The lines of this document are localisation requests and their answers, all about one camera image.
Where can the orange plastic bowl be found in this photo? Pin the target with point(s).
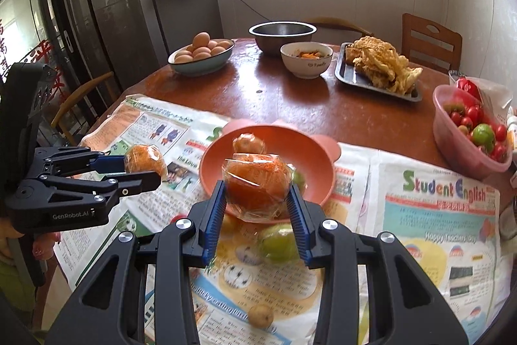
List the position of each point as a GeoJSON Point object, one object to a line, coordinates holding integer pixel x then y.
{"type": "Point", "coordinates": [311, 155]}

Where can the fried food pile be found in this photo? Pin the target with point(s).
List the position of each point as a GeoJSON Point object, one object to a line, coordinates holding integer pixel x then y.
{"type": "Point", "coordinates": [380, 63]}

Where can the grey refrigerator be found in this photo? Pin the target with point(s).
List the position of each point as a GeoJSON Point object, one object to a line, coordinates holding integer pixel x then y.
{"type": "Point", "coordinates": [124, 37]}

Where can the grey metal tray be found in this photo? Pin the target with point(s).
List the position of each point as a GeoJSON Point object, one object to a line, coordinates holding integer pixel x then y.
{"type": "Point", "coordinates": [347, 74]}

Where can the white ceramic food bowl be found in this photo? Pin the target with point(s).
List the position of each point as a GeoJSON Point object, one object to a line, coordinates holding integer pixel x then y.
{"type": "Point", "coordinates": [306, 60]}

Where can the green fruit in basket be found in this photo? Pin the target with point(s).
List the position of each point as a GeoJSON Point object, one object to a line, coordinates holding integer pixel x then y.
{"type": "Point", "coordinates": [483, 136]}

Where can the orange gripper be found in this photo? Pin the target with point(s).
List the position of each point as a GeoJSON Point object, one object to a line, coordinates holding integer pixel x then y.
{"type": "Point", "coordinates": [143, 158]}

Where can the wrapped orange in bowl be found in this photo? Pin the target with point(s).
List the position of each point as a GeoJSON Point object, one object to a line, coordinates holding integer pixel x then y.
{"type": "Point", "coordinates": [249, 143]}

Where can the left hand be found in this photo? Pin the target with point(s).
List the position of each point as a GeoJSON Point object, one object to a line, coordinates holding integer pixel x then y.
{"type": "Point", "coordinates": [41, 246]}

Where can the left newspaper sheet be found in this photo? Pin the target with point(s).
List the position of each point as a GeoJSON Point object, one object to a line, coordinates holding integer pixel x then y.
{"type": "Point", "coordinates": [238, 278]}

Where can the bowl of eggs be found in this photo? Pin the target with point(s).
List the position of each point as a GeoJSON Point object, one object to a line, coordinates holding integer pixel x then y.
{"type": "Point", "coordinates": [204, 55]}

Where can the curved wooden chair back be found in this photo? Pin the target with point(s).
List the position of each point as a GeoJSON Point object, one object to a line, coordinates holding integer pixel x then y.
{"type": "Point", "coordinates": [334, 23]}

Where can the yellow wooden chair left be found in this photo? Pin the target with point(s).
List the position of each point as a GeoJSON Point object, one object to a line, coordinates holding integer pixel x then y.
{"type": "Point", "coordinates": [78, 95]}

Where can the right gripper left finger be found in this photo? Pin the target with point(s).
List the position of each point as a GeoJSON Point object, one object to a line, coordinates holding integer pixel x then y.
{"type": "Point", "coordinates": [107, 307]}

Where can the white plastic bag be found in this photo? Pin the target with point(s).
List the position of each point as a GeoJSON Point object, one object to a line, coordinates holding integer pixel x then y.
{"type": "Point", "coordinates": [497, 98]}

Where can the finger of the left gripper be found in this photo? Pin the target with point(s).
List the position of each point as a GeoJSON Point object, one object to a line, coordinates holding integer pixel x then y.
{"type": "Point", "coordinates": [60, 190]}
{"type": "Point", "coordinates": [76, 160]}

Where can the right newspaper sheet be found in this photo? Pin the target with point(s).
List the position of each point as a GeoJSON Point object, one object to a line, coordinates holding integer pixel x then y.
{"type": "Point", "coordinates": [449, 224]}

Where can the newspaper sheet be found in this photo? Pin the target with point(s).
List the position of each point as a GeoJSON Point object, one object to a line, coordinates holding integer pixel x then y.
{"type": "Point", "coordinates": [449, 224]}
{"type": "Point", "coordinates": [238, 278]}

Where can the orange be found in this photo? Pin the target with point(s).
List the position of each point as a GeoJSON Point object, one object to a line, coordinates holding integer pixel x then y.
{"type": "Point", "coordinates": [249, 143]}
{"type": "Point", "coordinates": [256, 186]}

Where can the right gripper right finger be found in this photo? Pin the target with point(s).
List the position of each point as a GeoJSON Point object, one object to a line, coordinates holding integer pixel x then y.
{"type": "Point", "coordinates": [404, 306]}

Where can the stainless steel bowl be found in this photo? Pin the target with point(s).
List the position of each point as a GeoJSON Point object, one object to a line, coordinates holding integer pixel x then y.
{"type": "Point", "coordinates": [271, 36]}

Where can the small yellow-brown fruit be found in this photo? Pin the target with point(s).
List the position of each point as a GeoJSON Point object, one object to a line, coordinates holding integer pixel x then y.
{"type": "Point", "coordinates": [261, 316]}

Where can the small green fruit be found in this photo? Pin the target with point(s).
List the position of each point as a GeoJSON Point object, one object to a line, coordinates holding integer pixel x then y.
{"type": "Point", "coordinates": [298, 179]}

